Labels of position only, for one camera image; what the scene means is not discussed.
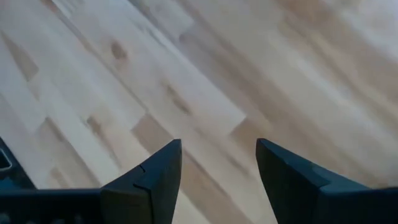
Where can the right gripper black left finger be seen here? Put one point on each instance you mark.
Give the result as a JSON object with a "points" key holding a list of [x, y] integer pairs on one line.
{"points": [[146, 196]]}

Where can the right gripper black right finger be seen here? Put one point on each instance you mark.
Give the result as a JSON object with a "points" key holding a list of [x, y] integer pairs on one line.
{"points": [[304, 199]]}

